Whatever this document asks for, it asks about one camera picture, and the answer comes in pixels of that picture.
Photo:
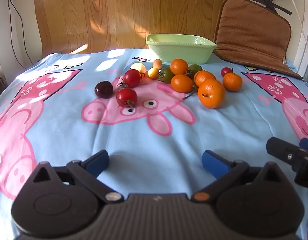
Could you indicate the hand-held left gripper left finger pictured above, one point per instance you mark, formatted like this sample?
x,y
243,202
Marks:
x,y
98,163

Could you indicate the large orange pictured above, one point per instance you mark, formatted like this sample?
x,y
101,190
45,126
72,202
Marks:
x,y
211,93

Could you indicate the wood grain panel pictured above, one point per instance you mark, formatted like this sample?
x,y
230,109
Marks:
x,y
118,10

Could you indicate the brown seat cushion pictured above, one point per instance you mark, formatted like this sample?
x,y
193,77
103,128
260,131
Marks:
x,y
251,35

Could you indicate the small peach tomato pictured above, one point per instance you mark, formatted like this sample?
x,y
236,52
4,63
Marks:
x,y
157,63

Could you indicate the pale yellow tomato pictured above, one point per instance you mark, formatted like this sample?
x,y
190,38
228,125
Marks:
x,y
138,67

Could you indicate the red tomato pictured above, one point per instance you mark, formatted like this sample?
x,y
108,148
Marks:
x,y
132,78
126,96

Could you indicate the light green bowl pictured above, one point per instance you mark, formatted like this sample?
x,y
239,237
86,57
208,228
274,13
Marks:
x,y
179,52

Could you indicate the dark greenish tomato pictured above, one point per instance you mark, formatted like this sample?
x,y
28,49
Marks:
x,y
195,68

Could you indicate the dark purple tomato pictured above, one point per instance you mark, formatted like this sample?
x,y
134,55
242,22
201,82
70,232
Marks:
x,y
103,89

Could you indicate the small yellow tomato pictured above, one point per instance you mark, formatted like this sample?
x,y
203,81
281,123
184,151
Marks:
x,y
153,73

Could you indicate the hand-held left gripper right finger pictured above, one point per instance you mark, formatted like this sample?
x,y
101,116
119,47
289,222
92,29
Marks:
x,y
214,162

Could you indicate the green tomato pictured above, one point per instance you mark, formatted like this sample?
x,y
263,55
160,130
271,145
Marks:
x,y
166,75

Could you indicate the dark red cherry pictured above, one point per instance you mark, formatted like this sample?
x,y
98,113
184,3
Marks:
x,y
225,71

